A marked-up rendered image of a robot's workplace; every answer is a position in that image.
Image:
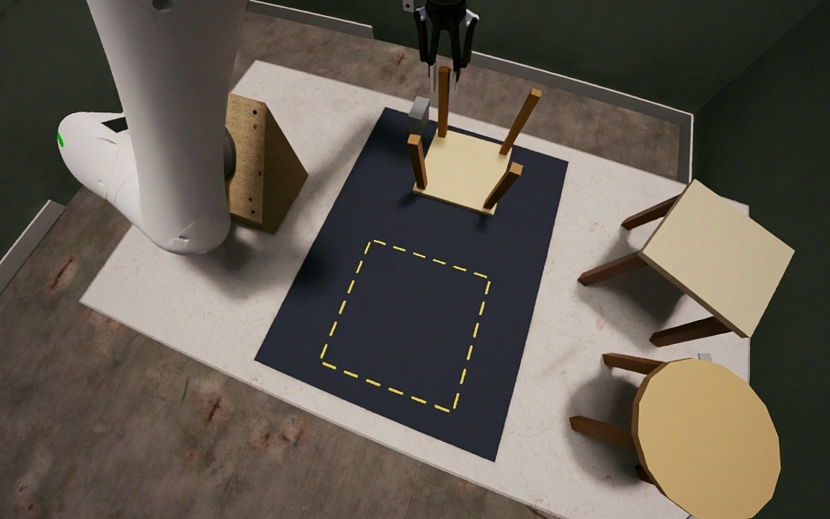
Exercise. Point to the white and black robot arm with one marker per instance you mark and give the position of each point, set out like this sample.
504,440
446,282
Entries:
172,62

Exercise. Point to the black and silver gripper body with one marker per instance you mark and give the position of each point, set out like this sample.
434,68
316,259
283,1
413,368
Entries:
457,7

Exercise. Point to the dark navy mat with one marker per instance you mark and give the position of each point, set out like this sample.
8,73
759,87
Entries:
408,321

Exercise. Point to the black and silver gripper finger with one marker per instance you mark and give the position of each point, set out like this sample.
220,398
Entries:
471,21
420,15

